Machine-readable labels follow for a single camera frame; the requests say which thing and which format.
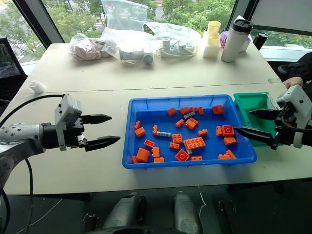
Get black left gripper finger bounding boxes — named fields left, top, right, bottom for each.
left=84, top=136, right=121, bottom=152
left=80, top=113, right=112, bottom=125

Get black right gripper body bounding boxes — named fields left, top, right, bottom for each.
left=274, top=103, right=297, bottom=147

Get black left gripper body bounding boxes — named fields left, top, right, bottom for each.
left=63, top=116, right=88, bottom=149

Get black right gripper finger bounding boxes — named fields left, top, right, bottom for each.
left=249, top=108, right=281, bottom=120
left=234, top=126, right=279, bottom=150

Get green plastic tray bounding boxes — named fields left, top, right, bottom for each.
left=233, top=92, right=280, bottom=148

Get purple container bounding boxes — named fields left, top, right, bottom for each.
left=219, top=30, right=252, bottom=53

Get person's bare hand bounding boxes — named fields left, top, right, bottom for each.
left=282, top=77, right=304, bottom=89

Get small white cap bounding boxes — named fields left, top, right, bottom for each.
left=29, top=80, right=46, bottom=94

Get large orange building plate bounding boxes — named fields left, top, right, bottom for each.
left=183, top=136, right=206, bottom=150

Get blue plastic tray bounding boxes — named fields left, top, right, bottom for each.
left=121, top=94, right=258, bottom=170

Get plastic bag with pink items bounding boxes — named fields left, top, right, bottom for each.
left=69, top=33, right=118, bottom=62

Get black bottle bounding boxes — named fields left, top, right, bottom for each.
left=253, top=31, right=270, bottom=51

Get grey rounded robot leg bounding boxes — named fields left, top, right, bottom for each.
left=173, top=191, right=203, bottom=234
left=101, top=192, right=147, bottom=230

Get white thermos with black lid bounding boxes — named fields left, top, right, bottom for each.
left=220, top=19, right=254, bottom=63

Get plastic bag with grey device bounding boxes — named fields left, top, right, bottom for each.
left=100, top=26, right=155, bottom=66

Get black office chair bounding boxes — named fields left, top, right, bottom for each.
left=0, top=37, right=28, bottom=103

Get stacked pale yellow cups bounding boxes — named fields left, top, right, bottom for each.
left=207, top=20, right=221, bottom=47

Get white power strip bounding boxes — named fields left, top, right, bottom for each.
left=159, top=38, right=194, bottom=58

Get empty clear plastic bag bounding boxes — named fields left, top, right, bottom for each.
left=100, top=0, right=149, bottom=33

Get plastic bag with power strip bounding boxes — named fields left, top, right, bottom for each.
left=145, top=21, right=202, bottom=59

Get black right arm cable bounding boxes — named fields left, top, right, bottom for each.
left=280, top=115, right=312, bottom=134

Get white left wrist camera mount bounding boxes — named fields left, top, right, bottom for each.
left=54, top=94, right=83, bottom=152

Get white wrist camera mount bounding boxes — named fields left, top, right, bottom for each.
left=276, top=84, right=312, bottom=149
left=54, top=94, right=83, bottom=152

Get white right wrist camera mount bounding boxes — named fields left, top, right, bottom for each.
left=276, top=84, right=312, bottom=149

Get black metal bracket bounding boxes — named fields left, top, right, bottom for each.
left=216, top=199, right=239, bottom=234

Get white thin floor wire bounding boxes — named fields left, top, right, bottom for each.
left=197, top=186, right=208, bottom=221

